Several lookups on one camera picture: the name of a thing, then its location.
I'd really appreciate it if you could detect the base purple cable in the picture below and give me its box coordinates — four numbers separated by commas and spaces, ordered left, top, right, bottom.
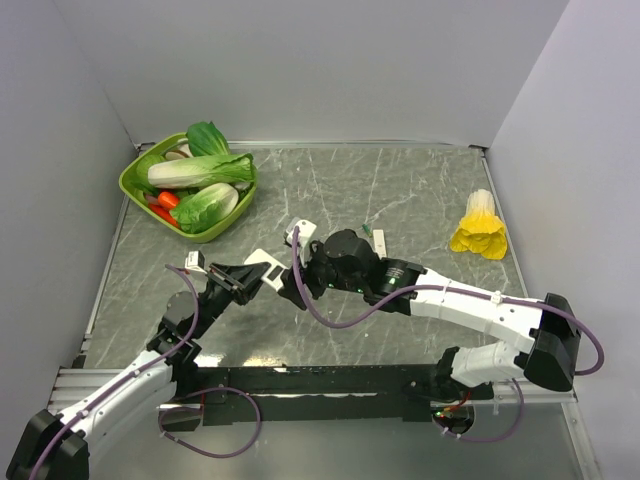
432, 379, 525, 444
157, 387, 262, 459

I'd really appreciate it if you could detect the base left purple cable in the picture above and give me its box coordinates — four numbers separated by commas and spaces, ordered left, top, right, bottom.
157, 387, 262, 459

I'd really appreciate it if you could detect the white rectangular stick device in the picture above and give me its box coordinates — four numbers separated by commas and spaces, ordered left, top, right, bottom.
372, 229, 387, 258

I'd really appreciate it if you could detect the base right purple cable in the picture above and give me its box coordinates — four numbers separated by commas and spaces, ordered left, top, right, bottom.
432, 379, 525, 444

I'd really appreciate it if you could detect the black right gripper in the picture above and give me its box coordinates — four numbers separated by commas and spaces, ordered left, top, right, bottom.
278, 238, 366, 310

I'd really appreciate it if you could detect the yellow cabbage toy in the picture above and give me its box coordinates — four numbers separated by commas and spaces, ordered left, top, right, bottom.
449, 189, 508, 260

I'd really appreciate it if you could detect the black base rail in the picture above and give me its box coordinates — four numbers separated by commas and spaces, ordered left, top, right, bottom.
174, 364, 494, 426

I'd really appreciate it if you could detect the green plastic basket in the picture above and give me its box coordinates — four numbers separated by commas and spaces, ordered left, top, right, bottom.
119, 132, 257, 244

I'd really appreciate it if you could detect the large napa cabbage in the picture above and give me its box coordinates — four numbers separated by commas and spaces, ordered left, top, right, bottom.
147, 154, 256, 189

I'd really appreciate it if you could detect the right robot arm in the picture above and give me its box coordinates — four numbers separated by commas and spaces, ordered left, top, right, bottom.
280, 221, 581, 399

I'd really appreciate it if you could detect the white red remote control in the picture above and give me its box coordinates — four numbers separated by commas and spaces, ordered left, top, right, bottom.
244, 249, 288, 292

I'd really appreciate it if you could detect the long orange carrot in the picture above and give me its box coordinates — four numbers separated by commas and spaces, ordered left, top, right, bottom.
149, 204, 180, 229

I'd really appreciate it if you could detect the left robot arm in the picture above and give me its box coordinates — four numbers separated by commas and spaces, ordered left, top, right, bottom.
6, 261, 282, 479

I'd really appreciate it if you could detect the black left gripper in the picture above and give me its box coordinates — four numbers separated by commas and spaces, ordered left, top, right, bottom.
191, 261, 271, 338

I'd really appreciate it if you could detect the short orange carrot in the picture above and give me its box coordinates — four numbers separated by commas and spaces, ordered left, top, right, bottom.
157, 191, 180, 210

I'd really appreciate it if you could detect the small green cabbage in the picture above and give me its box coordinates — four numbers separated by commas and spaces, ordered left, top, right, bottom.
170, 183, 239, 234

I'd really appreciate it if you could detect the bok choy leaf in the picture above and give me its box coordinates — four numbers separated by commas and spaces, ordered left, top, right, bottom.
186, 121, 231, 157

